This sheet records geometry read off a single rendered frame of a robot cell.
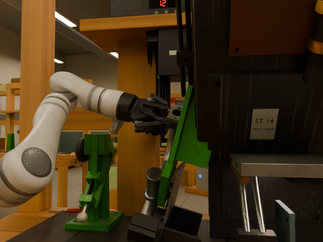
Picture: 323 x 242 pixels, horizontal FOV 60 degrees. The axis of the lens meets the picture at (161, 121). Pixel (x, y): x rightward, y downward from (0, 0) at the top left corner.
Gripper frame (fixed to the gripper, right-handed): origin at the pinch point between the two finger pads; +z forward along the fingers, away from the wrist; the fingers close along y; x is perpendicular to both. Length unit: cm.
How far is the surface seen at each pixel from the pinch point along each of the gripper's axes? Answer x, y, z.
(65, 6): 289, 594, -446
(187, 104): -11.8, -6.4, 3.8
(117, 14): -7.7, 33.3, -29.6
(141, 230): 7.2, -26.8, 1.2
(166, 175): -3.5, -19.0, 3.7
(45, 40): 7, 31, -59
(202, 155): -4.4, -12.4, 9.4
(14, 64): 516, 570, -674
